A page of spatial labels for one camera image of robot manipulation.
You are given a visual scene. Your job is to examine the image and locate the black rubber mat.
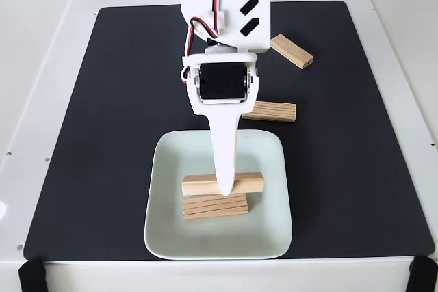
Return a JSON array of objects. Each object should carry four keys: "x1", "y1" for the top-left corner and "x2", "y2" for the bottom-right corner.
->
[{"x1": 23, "y1": 0, "x2": 435, "y2": 261}]

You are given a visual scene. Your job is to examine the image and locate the grooved wooden block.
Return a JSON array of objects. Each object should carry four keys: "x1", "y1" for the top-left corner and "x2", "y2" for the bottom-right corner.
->
[
  {"x1": 182, "y1": 193, "x2": 250, "y2": 222},
  {"x1": 270, "y1": 34, "x2": 315, "y2": 70},
  {"x1": 181, "y1": 172, "x2": 266, "y2": 196},
  {"x1": 241, "y1": 100, "x2": 297, "y2": 124}
]

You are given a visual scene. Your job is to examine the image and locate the red black white servo cable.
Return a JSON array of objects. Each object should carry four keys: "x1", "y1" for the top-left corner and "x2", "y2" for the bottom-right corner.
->
[{"x1": 179, "y1": 0, "x2": 223, "y2": 85}]

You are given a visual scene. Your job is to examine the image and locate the pale green square plate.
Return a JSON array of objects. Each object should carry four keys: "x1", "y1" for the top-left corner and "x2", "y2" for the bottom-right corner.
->
[{"x1": 143, "y1": 129, "x2": 294, "y2": 261}]

